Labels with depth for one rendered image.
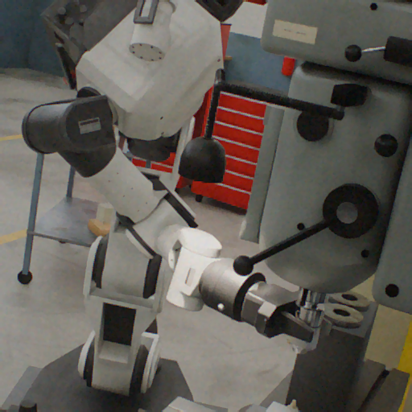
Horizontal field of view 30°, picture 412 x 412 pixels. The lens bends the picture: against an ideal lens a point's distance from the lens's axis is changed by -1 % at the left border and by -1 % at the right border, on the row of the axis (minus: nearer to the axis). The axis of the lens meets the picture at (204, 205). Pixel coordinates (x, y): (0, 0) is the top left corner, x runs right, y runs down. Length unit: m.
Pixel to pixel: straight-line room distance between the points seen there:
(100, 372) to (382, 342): 1.31
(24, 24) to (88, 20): 11.09
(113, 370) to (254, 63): 9.01
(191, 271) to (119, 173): 0.28
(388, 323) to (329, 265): 1.96
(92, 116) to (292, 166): 0.48
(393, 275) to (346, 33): 0.32
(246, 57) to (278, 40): 9.88
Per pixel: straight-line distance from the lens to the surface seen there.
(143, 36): 1.37
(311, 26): 1.04
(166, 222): 1.54
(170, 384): 2.37
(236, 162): 6.25
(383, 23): 1.02
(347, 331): 1.55
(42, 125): 1.47
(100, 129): 1.45
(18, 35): 12.53
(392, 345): 3.07
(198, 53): 1.50
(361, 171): 1.05
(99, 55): 1.49
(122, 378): 2.11
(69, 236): 4.24
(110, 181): 1.49
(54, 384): 2.28
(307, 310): 1.20
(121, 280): 1.89
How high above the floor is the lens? 1.70
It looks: 15 degrees down
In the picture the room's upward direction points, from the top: 11 degrees clockwise
